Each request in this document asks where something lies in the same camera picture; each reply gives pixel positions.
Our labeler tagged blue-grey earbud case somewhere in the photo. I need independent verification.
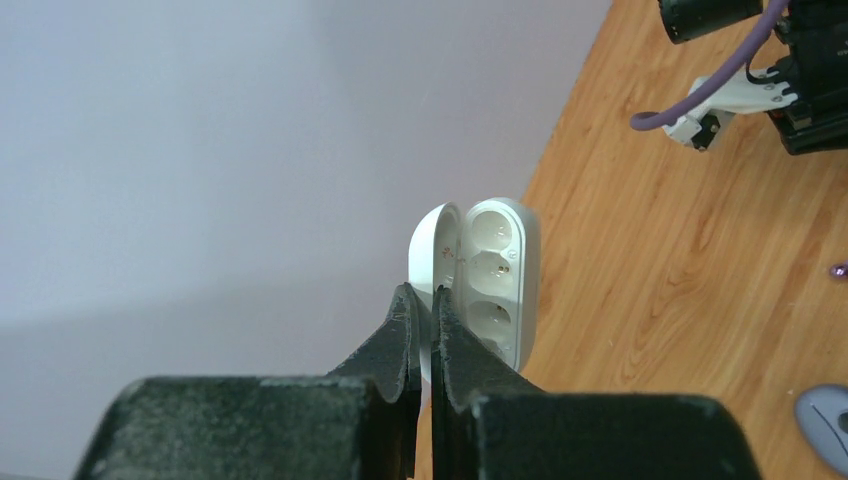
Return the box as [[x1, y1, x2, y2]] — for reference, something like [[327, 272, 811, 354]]
[[794, 384, 847, 478]]

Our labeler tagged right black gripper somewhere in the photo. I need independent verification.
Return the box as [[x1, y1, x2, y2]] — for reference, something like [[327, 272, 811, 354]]
[[768, 1, 847, 155]]

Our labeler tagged white earbud charging case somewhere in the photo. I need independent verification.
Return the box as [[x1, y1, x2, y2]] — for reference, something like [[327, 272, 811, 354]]
[[407, 197, 541, 371]]

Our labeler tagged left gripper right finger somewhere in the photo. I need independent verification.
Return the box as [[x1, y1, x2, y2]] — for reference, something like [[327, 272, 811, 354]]
[[431, 287, 761, 479]]

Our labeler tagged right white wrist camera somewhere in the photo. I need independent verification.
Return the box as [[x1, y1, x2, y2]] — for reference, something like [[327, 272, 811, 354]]
[[662, 67, 799, 152]]

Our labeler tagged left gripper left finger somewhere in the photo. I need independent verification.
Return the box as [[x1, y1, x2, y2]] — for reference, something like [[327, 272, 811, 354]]
[[75, 284, 422, 479]]

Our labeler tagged purple earbud upper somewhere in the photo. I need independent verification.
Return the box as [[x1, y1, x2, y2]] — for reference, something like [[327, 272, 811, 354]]
[[829, 263, 848, 280]]

